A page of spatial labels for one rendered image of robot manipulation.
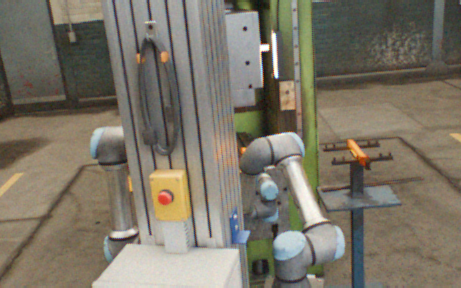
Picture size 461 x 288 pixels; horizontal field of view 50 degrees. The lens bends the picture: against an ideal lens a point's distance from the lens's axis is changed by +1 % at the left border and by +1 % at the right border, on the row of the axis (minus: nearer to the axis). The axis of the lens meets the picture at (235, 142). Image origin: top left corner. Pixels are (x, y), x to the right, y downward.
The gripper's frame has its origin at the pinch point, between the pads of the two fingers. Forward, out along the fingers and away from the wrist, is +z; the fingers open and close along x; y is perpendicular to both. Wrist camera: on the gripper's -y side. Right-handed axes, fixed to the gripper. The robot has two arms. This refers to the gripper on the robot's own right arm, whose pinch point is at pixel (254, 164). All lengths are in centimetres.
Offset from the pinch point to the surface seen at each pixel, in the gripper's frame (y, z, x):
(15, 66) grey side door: -9, 663, -290
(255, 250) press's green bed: 62, 24, -1
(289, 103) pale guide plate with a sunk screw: -21, 38, 30
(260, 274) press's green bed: 83, 31, 2
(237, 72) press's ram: -44, 25, -1
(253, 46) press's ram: -57, 25, 9
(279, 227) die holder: 49, 23, 15
